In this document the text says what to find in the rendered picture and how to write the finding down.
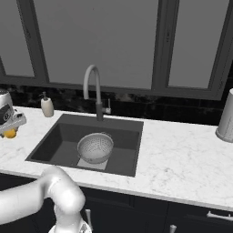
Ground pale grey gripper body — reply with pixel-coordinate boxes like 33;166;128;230
0;112;27;137

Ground yellow orange mango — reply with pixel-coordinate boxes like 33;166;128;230
3;128;18;140

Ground dark grey sink basin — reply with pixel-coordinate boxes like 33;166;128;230
25;113;145;178

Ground grey perforated colander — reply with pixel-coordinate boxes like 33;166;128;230
76;131;116;165

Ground grey arched sink faucet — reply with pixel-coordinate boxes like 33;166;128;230
82;64;105;122

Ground small metal faucet lever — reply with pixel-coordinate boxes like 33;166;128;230
102;97;112;116

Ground beige soap dispenser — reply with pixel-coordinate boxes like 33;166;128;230
38;91;56;118

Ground dark drawer front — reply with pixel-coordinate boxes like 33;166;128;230
163;201;233;233

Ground white ribbed cylinder canister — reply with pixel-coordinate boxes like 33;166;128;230
215;87;233;144

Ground dark grey window frame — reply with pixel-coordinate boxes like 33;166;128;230
0;0;233;102

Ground silver bar drawer handle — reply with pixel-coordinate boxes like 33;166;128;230
206;210;233;222

